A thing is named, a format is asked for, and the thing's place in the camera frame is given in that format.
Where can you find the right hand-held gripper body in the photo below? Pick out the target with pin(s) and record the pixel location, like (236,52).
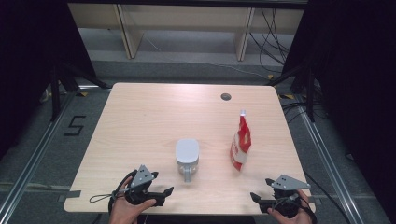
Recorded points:
(285,199)

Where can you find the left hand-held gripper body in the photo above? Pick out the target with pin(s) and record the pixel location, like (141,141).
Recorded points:
(140,178)

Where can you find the person's left hand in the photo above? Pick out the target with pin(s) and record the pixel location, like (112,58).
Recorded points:
(124,211)

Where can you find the yellow black floor tape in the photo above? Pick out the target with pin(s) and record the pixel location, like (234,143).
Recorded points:
(287,96)
(82,94)

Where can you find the black metal stand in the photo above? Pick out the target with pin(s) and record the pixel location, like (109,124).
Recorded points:
(62,84)
(306,90)

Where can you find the clear plastic tube with powder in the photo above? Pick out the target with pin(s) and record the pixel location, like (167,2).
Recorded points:
(241,143)

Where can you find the beige wooden shelf unit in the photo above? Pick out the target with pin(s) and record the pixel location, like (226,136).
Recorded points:
(186,18)

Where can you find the black curtain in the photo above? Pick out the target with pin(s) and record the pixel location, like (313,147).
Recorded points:
(31,62)
(358,77)

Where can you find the aluminium floor rail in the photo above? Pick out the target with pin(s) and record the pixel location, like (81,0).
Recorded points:
(34,155)
(327,155)

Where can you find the person's right hand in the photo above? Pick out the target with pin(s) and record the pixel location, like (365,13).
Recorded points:
(295,219)

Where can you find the grey round table grommet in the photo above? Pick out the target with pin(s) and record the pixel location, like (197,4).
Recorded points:
(226,96)

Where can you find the white plastic lidded container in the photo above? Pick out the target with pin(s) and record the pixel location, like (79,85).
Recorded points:
(187,155)

